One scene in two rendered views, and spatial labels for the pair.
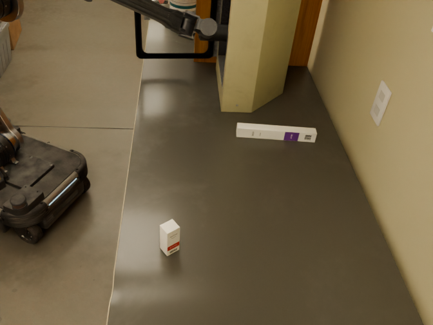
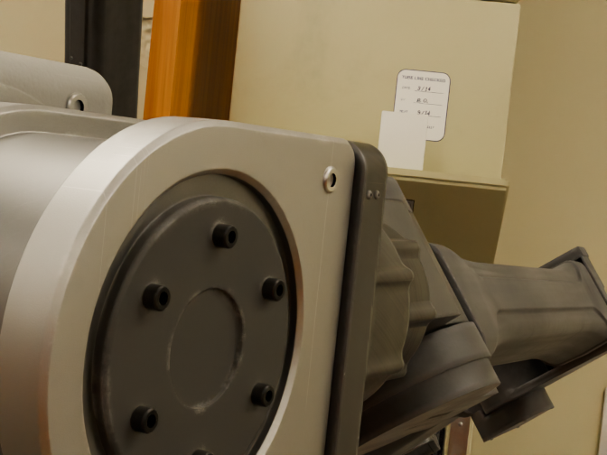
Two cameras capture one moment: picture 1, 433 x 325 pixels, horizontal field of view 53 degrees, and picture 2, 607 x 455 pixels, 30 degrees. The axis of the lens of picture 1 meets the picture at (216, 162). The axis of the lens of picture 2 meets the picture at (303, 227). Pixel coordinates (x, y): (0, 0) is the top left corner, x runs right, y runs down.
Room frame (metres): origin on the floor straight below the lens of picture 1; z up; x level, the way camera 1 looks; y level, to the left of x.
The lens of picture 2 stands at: (1.24, 1.32, 1.50)
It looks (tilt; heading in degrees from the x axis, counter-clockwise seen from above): 3 degrees down; 282
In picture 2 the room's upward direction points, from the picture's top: 6 degrees clockwise
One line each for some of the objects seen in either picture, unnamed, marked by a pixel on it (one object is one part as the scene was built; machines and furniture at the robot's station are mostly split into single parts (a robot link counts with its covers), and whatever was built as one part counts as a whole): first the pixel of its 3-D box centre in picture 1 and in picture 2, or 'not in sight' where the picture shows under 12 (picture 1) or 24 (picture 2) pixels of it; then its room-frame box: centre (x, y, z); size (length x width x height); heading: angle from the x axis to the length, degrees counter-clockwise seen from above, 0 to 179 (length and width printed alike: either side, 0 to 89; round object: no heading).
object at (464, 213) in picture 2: not in sight; (355, 208); (1.46, 0.08, 1.46); 0.32 x 0.12 x 0.10; 7
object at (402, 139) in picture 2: not in sight; (402, 141); (1.41, 0.07, 1.54); 0.05 x 0.05 x 0.06; 7
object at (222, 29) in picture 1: (224, 33); not in sight; (1.44, 0.02, 1.18); 0.10 x 0.07 x 0.07; 7
